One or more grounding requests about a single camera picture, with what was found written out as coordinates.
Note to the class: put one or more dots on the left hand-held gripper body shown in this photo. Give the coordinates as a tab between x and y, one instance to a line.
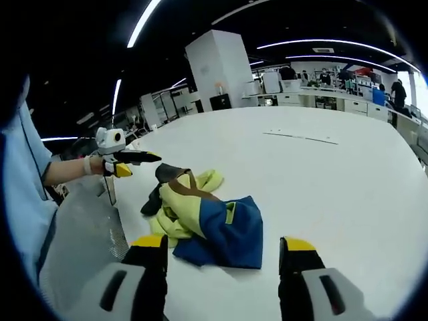
108	140

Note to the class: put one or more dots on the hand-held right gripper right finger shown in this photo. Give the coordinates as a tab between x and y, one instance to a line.
301	277

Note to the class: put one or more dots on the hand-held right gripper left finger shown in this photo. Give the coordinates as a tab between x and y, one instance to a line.
140	277

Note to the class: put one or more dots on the yellow blue brown garment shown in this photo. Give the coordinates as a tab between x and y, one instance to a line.
214	220

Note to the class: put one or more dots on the person's left hand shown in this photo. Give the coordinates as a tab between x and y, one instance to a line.
97	165

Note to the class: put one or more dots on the long ceiling light strip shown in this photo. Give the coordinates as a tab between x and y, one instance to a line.
347	60
337	48
116	95
142	23

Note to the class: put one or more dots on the grey mesh chair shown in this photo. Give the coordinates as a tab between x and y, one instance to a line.
83	234

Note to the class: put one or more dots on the person in blue shirt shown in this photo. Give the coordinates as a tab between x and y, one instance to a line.
23	187

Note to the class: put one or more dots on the black cabinet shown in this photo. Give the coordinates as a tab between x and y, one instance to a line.
220	102

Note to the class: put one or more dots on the white pillar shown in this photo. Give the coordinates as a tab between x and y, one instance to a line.
219	70

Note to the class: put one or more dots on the white box appliance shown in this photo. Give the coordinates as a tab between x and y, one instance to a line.
271	83

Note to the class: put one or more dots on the white drawer cabinet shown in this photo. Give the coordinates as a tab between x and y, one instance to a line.
289	99
355	107

